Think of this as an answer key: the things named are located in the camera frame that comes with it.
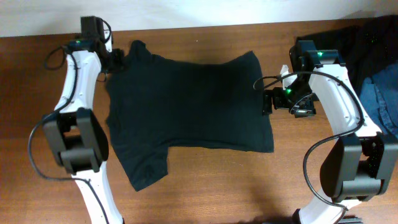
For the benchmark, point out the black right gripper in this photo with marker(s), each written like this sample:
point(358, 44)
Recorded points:
point(307, 110)

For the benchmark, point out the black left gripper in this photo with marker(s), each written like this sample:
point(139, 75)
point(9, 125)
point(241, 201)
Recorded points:
point(117, 59)

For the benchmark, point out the dark green cloth garment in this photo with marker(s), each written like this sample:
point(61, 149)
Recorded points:
point(157, 103)

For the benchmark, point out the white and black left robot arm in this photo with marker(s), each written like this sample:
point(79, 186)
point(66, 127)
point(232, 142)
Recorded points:
point(76, 138)

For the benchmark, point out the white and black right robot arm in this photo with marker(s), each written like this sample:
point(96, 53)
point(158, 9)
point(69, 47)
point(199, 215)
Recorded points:
point(360, 164)

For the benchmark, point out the blue denim jeans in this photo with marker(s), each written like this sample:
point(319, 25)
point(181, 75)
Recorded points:
point(379, 98)

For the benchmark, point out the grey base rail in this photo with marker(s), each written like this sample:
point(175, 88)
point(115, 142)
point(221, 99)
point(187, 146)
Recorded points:
point(351, 220)

